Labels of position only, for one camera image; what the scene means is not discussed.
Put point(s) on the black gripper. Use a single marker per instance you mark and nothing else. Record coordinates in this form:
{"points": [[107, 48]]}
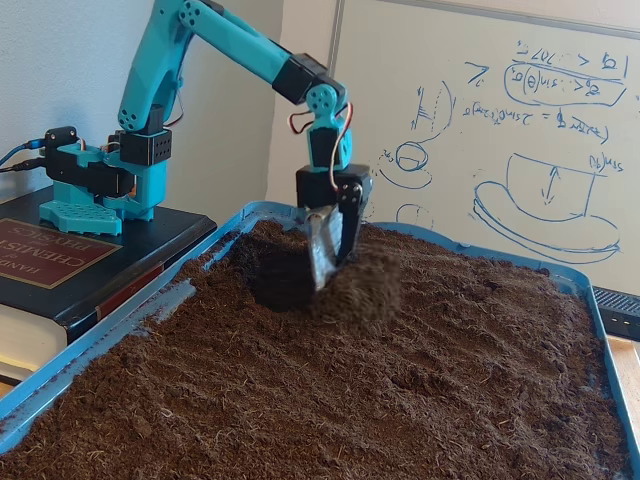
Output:
{"points": [[320, 187]]}

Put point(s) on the blue plastic tray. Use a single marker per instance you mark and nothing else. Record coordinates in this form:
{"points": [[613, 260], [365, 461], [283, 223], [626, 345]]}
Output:
{"points": [[100, 335]]}

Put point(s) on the black chemistry physics handbook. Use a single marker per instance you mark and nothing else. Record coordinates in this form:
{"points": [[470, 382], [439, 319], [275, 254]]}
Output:
{"points": [[50, 270]]}

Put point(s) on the whiteboard with blue drawings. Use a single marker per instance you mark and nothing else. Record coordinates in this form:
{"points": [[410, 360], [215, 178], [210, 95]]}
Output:
{"points": [[500, 150]]}

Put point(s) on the teal robot arm with base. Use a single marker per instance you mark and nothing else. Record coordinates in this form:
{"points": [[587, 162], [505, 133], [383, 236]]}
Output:
{"points": [[150, 75]]}

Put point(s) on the brown soil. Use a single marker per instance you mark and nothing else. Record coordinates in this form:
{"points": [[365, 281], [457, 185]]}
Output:
{"points": [[350, 375]]}

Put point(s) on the perforated electronics box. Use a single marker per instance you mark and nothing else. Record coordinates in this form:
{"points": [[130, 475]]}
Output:
{"points": [[617, 312]]}

